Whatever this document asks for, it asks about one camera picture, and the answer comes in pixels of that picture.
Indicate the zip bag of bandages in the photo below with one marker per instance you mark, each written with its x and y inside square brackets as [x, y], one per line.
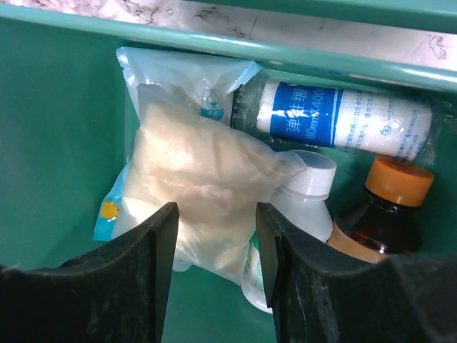
[215, 174]

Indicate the blue cotton swab bag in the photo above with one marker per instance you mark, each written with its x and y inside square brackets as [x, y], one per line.
[204, 83]

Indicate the white bottle blue label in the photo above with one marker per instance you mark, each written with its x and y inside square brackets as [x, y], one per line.
[379, 122]

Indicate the amber bottle orange label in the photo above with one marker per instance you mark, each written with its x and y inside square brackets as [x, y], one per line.
[384, 223]

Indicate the green plastic medicine box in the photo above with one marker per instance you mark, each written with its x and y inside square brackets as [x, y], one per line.
[65, 118]

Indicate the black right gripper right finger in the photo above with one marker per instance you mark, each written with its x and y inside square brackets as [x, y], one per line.
[319, 294]

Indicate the white bottle green label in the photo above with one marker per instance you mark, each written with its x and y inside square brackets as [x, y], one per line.
[302, 201]

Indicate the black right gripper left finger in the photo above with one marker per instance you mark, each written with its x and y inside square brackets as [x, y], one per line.
[117, 292]

